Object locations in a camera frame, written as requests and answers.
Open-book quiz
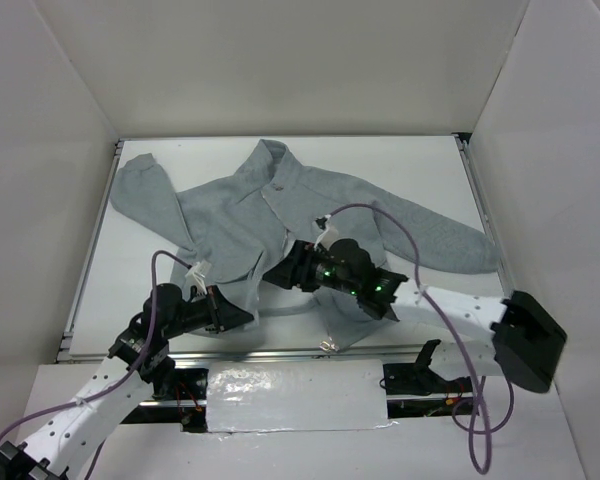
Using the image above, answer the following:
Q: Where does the grey zip-up jacket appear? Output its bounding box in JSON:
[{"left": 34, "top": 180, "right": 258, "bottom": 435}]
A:
[{"left": 109, "top": 138, "right": 499, "bottom": 351}]

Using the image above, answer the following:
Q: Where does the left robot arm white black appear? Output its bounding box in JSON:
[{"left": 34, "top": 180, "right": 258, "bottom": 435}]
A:
[{"left": 0, "top": 283, "right": 253, "bottom": 479}]

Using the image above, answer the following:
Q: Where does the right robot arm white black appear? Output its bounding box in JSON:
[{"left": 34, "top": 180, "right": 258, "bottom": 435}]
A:
[{"left": 264, "top": 239, "right": 567, "bottom": 394}]

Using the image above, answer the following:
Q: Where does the white foil-taped panel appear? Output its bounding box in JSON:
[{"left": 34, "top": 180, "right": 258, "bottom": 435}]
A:
[{"left": 206, "top": 360, "right": 390, "bottom": 433}]

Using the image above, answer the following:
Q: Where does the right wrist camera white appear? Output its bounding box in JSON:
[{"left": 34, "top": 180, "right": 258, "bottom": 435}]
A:
[{"left": 314, "top": 214, "right": 339, "bottom": 250}]

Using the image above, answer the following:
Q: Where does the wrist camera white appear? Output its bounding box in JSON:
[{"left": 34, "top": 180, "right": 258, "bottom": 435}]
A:
[
  {"left": 185, "top": 260, "right": 211, "bottom": 290},
  {"left": 314, "top": 214, "right": 339, "bottom": 250}
]

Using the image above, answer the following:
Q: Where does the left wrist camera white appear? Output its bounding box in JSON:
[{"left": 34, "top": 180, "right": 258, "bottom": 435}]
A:
[{"left": 185, "top": 260, "right": 211, "bottom": 290}]

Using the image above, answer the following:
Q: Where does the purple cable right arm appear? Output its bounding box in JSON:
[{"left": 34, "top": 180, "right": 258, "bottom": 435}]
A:
[{"left": 324, "top": 203, "right": 516, "bottom": 475}]

